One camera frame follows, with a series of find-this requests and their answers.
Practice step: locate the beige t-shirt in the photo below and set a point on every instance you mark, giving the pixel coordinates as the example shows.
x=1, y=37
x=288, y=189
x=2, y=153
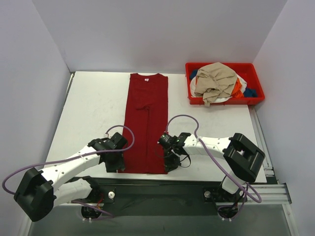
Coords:
x=215, y=81

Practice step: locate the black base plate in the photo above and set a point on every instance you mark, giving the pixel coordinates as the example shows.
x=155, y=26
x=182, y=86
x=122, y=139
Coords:
x=136, y=197

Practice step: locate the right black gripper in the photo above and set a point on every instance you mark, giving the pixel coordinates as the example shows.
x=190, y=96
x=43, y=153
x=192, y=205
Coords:
x=171, y=162

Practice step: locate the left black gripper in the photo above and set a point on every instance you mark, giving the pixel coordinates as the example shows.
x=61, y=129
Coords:
x=114, y=164

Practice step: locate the red t-shirt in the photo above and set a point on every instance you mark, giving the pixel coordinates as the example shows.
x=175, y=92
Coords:
x=146, y=118

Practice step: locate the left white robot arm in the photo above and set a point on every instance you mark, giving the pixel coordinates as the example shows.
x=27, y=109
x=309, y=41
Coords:
x=41, y=190

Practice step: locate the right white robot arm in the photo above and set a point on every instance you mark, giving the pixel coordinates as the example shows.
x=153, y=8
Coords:
x=241, y=154

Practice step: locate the blue t-shirt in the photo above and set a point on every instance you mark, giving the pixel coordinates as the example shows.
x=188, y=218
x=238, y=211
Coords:
x=248, y=92

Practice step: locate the orange t-shirt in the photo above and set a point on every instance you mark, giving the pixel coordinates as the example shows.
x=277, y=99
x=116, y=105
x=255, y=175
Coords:
x=237, y=91

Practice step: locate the red plastic bin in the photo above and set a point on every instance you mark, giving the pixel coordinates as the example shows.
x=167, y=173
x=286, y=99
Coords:
x=245, y=70

